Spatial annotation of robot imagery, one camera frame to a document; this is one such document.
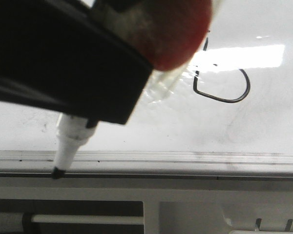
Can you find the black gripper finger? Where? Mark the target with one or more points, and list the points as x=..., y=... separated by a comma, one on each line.
x=53, y=56

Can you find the white whiteboard marker pen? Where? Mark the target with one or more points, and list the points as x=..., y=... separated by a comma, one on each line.
x=72, y=132

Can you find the red pad taped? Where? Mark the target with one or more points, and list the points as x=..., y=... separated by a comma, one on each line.
x=167, y=33

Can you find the white horizontal rod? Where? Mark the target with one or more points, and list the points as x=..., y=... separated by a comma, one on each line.
x=87, y=219

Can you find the white base structure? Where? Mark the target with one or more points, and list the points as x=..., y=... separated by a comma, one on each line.
x=168, y=206

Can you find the white whiteboard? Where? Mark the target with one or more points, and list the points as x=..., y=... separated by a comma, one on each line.
x=236, y=95

